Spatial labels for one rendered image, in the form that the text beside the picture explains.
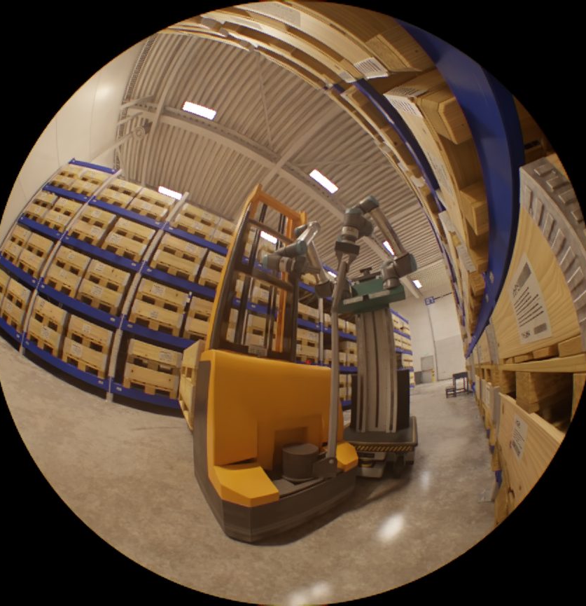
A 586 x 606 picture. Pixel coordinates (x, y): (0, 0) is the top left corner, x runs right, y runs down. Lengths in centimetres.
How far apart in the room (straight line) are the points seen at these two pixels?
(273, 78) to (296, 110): 144
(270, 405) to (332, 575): 84
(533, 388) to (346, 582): 78
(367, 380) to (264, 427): 104
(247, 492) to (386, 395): 126
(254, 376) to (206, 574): 93
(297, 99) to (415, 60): 677
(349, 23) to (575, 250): 52
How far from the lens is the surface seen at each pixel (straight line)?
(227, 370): 83
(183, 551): 96
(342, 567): 93
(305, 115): 710
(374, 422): 168
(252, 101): 735
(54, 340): 341
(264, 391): 88
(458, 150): 66
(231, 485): 78
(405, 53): 46
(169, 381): 278
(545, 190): 29
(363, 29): 55
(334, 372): 86
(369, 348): 167
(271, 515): 88
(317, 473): 96
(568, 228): 27
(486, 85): 39
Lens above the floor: 78
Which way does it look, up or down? 24 degrees up
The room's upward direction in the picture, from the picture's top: 3 degrees clockwise
